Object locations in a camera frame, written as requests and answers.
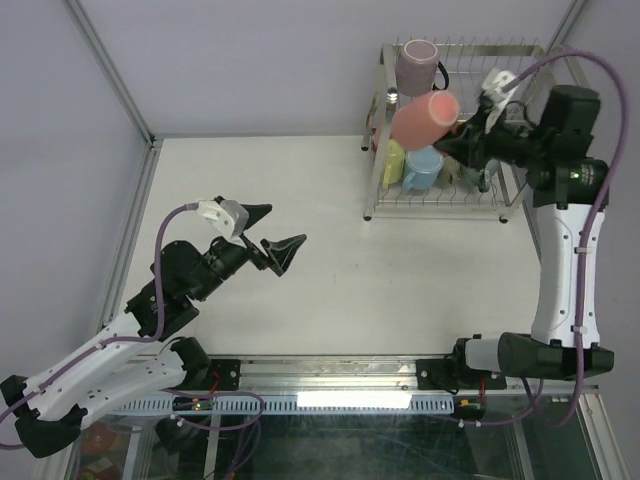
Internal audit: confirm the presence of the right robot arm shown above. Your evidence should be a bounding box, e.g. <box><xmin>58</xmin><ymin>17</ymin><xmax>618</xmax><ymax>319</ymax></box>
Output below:
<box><xmin>435</xmin><ymin>85</ymin><xmax>615</xmax><ymax>387</ymax></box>

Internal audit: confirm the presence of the white slotted cable duct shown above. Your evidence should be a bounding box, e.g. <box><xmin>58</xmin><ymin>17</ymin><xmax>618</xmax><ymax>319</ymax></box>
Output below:
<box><xmin>116</xmin><ymin>391</ymin><xmax>454</xmax><ymax>416</ymax></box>

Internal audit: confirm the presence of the pale yellow mug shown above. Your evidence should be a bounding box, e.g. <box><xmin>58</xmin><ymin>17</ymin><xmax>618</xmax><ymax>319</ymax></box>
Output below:
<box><xmin>381</xmin><ymin>139</ymin><xmax>406</xmax><ymax>189</ymax></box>

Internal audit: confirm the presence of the light blue mug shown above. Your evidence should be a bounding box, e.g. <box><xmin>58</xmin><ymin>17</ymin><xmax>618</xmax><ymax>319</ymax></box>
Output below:
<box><xmin>401</xmin><ymin>146</ymin><xmax>444</xmax><ymax>192</ymax></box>

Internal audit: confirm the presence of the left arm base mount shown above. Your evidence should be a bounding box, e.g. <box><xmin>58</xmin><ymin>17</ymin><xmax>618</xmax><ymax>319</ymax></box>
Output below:
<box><xmin>175</xmin><ymin>347</ymin><xmax>241</xmax><ymax>392</ymax></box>

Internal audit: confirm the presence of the steel dish rack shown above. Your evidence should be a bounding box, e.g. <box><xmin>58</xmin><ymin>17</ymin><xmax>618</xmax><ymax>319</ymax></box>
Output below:
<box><xmin>361</xmin><ymin>39</ymin><xmax>608</xmax><ymax>223</ymax></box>

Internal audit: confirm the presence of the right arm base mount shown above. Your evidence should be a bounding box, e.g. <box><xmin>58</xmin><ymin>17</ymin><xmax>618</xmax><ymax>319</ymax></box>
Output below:
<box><xmin>415</xmin><ymin>338</ymin><xmax>507</xmax><ymax>395</ymax></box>

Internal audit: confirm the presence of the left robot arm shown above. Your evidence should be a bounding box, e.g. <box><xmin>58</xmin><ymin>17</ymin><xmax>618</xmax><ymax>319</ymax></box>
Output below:
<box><xmin>1</xmin><ymin>196</ymin><xmax>307</xmax><ymax>458</ymax></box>

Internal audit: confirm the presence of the small taupe mug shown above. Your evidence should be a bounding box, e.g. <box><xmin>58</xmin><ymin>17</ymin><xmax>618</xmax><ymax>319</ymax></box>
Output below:
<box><xmin>438</xmin><ymin>156</ymin><xmax>461</xmax><ymax>185</ymax></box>

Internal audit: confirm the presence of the aluminium mounting rail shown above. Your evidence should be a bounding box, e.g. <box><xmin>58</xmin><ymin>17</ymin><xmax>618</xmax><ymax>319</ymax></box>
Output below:
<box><xmin>99</xmin><ymin>354</ymin><xmax>601</xmax><ymax>401</ymax></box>

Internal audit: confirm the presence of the mauve upside-down mug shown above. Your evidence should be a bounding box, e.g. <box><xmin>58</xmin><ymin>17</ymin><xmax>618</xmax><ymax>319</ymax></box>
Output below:
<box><xmin>395</xmin><ymin>39</ymin><xmax>450</xmax><ymax>98</ymax></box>

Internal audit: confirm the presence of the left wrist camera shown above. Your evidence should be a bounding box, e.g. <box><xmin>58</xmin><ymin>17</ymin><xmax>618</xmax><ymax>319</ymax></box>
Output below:
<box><xmin>196</xmin><ymin>200</ymin><xmax>249</xmax><ymax>246</ymax></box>

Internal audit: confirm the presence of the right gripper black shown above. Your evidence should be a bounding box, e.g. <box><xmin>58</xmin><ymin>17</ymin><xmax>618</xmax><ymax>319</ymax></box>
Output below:
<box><xmin>433</xmin><ymin>104</ymin><xmax>550</xmax><ymax>174</ymax></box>

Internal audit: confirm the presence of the dark green glazed mug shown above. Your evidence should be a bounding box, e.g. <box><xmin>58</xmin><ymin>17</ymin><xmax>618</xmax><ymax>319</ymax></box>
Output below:
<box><xmin>461</xmin><ymin>159</ymin><xmax>499</xmax><ymax>193</ymax></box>

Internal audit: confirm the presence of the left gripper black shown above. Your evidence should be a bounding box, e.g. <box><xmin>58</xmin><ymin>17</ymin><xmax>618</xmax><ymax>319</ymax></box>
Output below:
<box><xmin>190</xmin><ymin>205</ymin><xmax>305</xmax><ymax>302</ymax></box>

